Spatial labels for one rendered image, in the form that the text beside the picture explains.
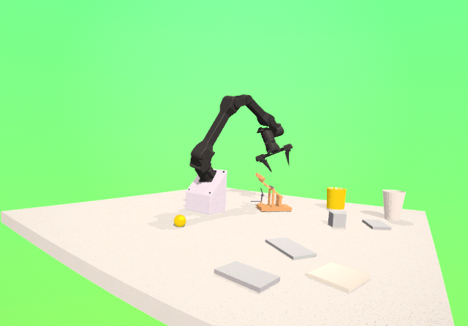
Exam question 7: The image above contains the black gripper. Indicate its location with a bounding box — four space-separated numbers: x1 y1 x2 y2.
255 137 293 172

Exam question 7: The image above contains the white paper cup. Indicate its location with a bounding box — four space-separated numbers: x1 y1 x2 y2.
382 189 406 221

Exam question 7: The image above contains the yellow cup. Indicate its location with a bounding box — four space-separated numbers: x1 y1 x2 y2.
326 188 347 211

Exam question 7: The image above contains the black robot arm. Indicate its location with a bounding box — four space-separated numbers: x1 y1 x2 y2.
189 94 284 183

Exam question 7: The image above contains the yellow ball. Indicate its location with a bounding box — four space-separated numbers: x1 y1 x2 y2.
174 215 186 227

